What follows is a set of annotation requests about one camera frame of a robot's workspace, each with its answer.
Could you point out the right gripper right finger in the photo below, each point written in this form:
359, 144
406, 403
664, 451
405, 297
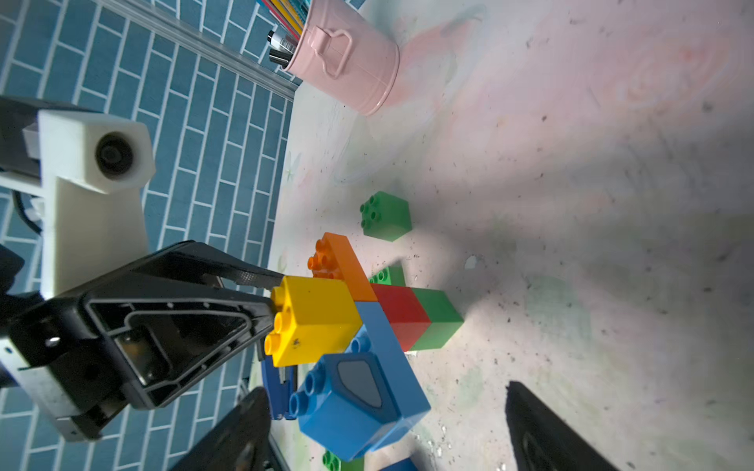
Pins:
541, 440

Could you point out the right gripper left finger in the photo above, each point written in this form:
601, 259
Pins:
239, 442

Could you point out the small green lego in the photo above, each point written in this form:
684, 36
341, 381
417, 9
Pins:
333, 463
385, 216

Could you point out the small green lego bottom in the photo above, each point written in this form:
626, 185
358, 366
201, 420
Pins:
333, 463

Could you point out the long orange lego brick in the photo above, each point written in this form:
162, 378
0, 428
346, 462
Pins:
334, 259

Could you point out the small blue lego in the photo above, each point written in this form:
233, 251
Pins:
345, 405
405, 464

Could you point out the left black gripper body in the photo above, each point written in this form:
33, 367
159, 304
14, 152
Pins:
51, 351

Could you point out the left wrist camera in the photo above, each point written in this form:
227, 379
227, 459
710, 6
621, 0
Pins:
84, 171

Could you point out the long green lego left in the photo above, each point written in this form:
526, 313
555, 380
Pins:
392, 275

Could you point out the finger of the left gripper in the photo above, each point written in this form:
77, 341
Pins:
162, 347
189, 267

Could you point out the long light blue lego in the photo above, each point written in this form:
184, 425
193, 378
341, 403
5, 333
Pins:
376, 336

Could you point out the small green lego top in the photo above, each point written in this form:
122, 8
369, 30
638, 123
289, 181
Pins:
385, 216

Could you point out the red lego brick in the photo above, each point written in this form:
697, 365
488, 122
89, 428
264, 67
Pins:
407, 317

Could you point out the pink pen cup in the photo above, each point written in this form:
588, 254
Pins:
344, 56

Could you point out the yellow lego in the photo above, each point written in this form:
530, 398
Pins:
314, 317

